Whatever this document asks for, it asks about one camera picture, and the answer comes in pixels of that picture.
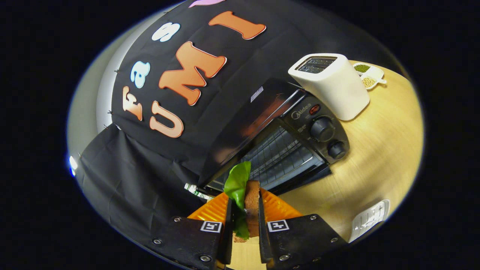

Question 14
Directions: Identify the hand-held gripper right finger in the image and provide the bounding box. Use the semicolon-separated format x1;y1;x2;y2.
258;187;347;270

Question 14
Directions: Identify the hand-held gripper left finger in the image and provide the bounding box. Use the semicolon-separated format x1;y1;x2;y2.
148;192;235;270

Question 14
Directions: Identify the lettuce sandwich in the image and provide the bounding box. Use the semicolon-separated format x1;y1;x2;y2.
224;161;262;243

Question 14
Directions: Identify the black toaster oven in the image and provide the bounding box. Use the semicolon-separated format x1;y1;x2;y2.
197;78;350;197

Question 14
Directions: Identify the white pop-up toaster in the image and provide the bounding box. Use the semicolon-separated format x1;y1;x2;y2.
288;53;371;121

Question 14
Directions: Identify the white green-label bottle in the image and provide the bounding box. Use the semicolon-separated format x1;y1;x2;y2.
184;183;214;201

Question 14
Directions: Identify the white plate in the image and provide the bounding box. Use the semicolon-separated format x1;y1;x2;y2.
349;199;390;243

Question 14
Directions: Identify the white dish of beans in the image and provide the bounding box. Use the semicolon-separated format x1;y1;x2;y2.
352;62;387;90

